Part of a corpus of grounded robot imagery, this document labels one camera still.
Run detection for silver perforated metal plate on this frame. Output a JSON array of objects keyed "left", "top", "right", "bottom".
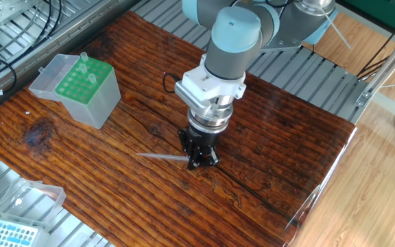
[{"left": 0, "top": 0, "right": 39, "bottom": 27}]

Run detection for small pipette tip box, clear lid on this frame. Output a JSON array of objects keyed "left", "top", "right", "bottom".
[{"left": 0, "top": 177, "right": 67, "bottom": 247}]

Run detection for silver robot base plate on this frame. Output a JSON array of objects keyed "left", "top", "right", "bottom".
[{"left": 259, "top": 30, "right": 304, "bottom": 53}]

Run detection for thin black cable bundle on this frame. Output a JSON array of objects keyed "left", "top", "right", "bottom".
[{"left": 357, "top": 6, "right": 395, "bottom": 80}]

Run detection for green-topped large tip holder box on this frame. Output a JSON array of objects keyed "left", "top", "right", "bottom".
[{"left": 28, "top": 53, "right": 122, "bottom": 130}]

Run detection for black cable pair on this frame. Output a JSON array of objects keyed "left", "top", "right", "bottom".
[{"left": 29, "top": 0, "right": 63, "bottom": 49}]

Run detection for white cable tie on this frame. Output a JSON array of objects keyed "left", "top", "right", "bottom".
[{"left": 320, "top": 8, "right": 352, "bottom": 51}]

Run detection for brown wooden board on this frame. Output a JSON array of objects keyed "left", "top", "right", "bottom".
[{"left": 0, "top": 10, "right": 357, "bottom": 247}]

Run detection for aluminium frame post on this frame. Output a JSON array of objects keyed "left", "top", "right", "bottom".
[{"left": 355, "top": 20, "right": 395, "bottom": 108}]

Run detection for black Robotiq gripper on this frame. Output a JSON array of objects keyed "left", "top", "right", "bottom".
[{"left": 178, "top": 123, "right": 222, "bottom": 171}]

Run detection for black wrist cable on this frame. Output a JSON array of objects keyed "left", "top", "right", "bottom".
[{"left": 162, "top": 72, "right": 182, "bottom": 94}]

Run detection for clear large pipette tip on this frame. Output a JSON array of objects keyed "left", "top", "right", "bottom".
[{"left": 136, "top": 152, "right": 190, "bottom": 162}]

